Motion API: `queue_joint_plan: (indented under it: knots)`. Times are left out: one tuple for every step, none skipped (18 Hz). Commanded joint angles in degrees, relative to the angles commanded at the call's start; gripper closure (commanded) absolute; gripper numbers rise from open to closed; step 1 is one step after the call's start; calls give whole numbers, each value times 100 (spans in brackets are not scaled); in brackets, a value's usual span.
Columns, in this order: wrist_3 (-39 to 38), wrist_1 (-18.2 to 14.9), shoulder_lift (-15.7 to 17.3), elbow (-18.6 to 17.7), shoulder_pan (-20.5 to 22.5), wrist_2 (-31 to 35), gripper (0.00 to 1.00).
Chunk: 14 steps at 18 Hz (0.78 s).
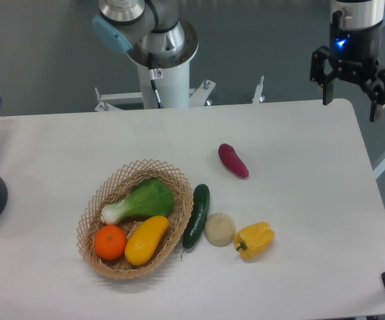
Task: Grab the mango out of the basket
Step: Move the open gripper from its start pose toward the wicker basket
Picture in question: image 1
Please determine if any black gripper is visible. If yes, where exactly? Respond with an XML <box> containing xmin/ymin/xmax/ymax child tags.
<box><xmin>309</xmin><ymin>1</ymin><xmax>385</xmax><ymax>122</ymax></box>

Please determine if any silver robot arm with base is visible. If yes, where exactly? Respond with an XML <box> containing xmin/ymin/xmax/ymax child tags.
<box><xmin>92</xmin><ymin>1</ymin><xmax>198</xmax><ymax>109</ymax></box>

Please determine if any woven wicker basket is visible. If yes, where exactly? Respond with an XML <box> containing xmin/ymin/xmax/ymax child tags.
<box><xmin>75</xmin><ymin>159</ymin><xmax>195</xmax><ymax>280</ymax></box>

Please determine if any yellow mango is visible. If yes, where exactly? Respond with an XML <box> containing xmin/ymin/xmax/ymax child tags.
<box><xmin>124</xmin><ymin>215</ymin><xmax>169</xmax><ymax>266</ymax></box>

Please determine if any purple sweet potato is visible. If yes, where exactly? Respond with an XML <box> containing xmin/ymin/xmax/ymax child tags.
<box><xmin>218</xmin><ymin>143</ymin><xmax>250</xmax><ymax>179</ymax></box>

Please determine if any yellow bell pepper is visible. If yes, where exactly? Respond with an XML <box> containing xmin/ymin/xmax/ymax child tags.
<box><xmin>234</xmin><ymin>221</ymin><xmax>275</xmax><ymax>261</ymax></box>

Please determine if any green cucumber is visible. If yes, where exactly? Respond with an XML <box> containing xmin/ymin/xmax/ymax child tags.
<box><xmin>180</xmin><ymin>184</ymin><xmax>211</xmax><ymax>259</ymax></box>

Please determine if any beige round bun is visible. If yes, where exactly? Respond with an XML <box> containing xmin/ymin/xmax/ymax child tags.
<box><xmin>204</xmin><ymin>213</ymin><xmax>236</xmax><ymax>247</ymax></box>

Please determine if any green bok choy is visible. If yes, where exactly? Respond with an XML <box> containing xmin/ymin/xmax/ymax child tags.
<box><xmin>101</xmin><ymin>179</ymin><xmax>175</xmax><ymax>225</ymax></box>

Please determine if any orange fruit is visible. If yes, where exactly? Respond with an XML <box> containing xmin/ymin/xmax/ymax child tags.
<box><xmin>93</xmin><ymin>225</ymin><xmax>127</xmax><ymax>261</ymax></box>

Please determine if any white metal base frame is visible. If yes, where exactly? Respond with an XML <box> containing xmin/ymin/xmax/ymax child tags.
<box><xmin>94</xmin><ymin>75</ymin><xmax>266</xmax><ymax>112</ymax></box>

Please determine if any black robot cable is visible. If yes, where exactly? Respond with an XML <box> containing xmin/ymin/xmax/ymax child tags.
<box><xmin>147</xmin><ymin>53</ymin><xmax>163</xmax><ymax>109</ymax></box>

